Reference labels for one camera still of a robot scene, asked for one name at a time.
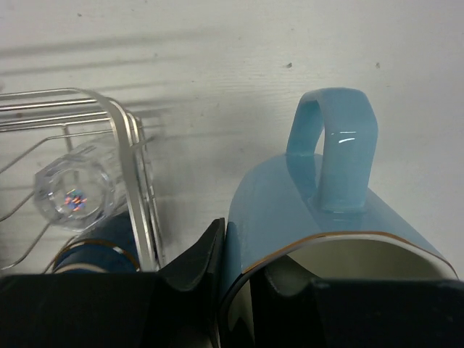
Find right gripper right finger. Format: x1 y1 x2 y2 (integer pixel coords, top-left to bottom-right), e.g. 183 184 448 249
250 268 463 347

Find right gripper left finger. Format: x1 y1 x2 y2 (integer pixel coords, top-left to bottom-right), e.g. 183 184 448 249
1 218 225 347

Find small dark blue cup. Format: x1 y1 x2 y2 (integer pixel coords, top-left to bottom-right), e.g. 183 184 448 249
52 212 140 273

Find light blue mug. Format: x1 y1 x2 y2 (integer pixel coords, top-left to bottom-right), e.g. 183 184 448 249
218 88 456 339

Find clear glass right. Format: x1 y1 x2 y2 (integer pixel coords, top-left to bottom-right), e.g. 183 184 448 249
33 134 126 232

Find wire dish rack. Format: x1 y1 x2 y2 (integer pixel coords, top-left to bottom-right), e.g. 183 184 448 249
1 88 165 275

